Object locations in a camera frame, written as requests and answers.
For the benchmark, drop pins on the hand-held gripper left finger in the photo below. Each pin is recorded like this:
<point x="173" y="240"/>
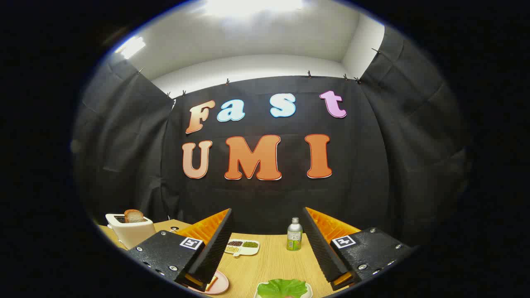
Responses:
<point x="215" y="252"/>

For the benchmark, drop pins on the white toaster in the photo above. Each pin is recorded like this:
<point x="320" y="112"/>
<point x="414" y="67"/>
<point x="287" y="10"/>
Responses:
<point x="132" y="234"/>

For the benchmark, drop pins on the pile of dark red beans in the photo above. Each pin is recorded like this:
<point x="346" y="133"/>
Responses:
<point x="235" y="243"/>

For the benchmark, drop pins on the toasted bread slice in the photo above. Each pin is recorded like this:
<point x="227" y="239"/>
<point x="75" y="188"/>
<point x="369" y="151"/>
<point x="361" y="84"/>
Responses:
<point x="133" y="216"/>

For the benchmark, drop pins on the pile of green beans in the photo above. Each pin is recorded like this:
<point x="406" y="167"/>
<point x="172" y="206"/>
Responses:
<point x="250" y="244"/>

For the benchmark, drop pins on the white square plate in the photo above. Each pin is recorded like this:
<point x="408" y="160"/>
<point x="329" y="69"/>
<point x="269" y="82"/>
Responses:
<point x="310" y="291"/>

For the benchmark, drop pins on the pink round plate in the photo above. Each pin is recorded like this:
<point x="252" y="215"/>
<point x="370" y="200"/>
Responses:
<point x="221" y="285"/>

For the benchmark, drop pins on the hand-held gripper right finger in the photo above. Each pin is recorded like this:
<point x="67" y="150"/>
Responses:
<point x="323" y="252"/>

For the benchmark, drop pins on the green and silver bottle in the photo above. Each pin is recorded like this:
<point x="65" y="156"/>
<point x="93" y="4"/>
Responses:
<point x="294" y="240"/>

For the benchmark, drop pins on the white divided dish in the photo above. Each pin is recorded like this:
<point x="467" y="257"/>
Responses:
<point x="252" y="250"/>

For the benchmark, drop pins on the black backdrop cloth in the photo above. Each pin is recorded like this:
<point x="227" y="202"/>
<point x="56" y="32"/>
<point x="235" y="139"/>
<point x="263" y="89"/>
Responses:
<point x="265" y="198"/>

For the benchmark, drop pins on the pile of yellow soybeans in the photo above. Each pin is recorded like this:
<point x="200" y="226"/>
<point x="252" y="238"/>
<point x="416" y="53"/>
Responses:
<point x="232" y="249"/>

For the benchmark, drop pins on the green lettuce leaf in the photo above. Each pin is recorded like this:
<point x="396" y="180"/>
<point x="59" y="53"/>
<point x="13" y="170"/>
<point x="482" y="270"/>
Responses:
<point x="281" y="288"/>

